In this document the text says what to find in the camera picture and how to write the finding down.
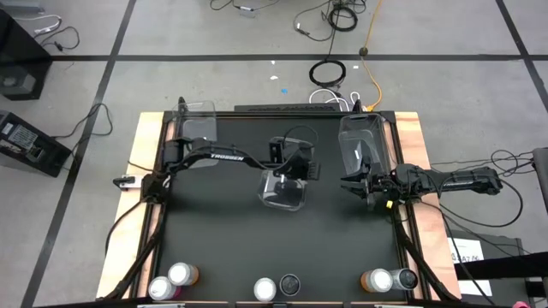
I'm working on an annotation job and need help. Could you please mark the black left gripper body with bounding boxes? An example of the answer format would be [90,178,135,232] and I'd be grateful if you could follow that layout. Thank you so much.
[282,139,322,181]

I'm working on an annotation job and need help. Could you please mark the coiled black cable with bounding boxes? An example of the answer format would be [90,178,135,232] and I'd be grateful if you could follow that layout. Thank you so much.
[307,58,348,89]

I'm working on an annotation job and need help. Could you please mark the pink and white soda can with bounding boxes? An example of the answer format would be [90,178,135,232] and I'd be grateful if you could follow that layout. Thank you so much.
[147,275,183,302]
[253,276,277,303]

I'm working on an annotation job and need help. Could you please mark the black computer case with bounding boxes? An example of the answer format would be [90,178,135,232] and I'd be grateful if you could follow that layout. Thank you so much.
[0,110,73,179]

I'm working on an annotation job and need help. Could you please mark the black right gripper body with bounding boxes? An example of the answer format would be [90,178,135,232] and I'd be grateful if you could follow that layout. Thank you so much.
[362,167,402,211]

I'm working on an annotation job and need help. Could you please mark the thin black floor cable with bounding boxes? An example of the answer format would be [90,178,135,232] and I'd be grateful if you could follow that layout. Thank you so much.
[33,26,81,53]

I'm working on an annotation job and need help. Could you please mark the black arm supply cables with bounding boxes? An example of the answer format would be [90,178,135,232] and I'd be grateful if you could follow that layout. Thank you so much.
[427,148,536,228]

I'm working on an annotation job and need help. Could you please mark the orange extension cable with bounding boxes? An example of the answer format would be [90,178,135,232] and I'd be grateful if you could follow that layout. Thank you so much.
[360,0,384,113]

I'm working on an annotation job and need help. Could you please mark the black cable bundle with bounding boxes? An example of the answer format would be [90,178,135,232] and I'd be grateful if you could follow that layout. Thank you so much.
[293,0,369,44]

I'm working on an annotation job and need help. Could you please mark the black diagonal frame strut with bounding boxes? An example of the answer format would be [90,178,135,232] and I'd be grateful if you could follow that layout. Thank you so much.
[104,204,169,300]
[390,204,456,303]

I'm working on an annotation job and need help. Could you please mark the black case with white labels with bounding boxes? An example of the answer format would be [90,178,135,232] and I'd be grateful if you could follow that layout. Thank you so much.
[446,229,533,308]

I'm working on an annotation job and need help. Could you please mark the white floor cable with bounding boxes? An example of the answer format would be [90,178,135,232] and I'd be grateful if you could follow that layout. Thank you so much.
[15,14,63,36]

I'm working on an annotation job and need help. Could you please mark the clear plastic bin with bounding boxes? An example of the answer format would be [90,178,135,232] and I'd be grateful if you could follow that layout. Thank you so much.
[337,112,391,177]
[256,169,309,213]
[170,99,218,169]

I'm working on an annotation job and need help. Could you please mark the looped white cable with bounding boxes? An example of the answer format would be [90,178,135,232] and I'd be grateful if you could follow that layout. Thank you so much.
[307,87,361,113]

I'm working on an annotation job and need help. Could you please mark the black computer cable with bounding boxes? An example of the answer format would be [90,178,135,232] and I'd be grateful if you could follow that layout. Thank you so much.
[50,102,115,142]

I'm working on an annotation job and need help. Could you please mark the black bar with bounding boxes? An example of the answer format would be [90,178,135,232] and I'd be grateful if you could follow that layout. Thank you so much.
[453,251,548,281]

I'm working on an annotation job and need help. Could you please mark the orange and white soda can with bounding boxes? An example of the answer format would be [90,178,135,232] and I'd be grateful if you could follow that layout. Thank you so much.
[360,268,394,294]
[167,261,200,287]

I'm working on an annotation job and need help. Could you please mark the silver arm base bracket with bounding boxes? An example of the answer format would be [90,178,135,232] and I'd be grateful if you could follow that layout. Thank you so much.
[112,173,143,191]

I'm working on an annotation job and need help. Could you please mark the black power strip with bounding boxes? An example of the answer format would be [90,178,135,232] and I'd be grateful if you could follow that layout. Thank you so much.
[233,103,338,114]

